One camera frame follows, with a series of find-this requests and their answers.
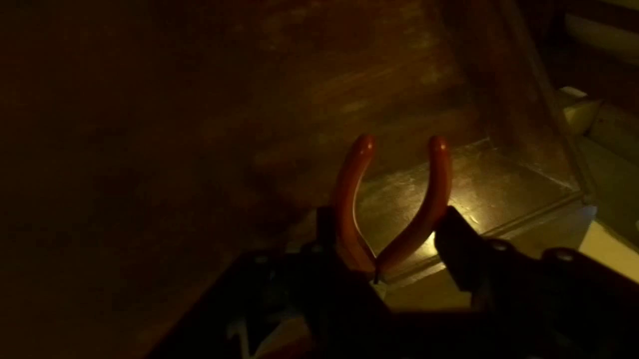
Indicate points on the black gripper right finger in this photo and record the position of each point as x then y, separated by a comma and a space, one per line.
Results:
469, 250

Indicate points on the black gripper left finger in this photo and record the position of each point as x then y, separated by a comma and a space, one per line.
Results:
331, 230

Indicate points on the dark wooden slant desk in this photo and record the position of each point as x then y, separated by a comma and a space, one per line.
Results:
299, 112

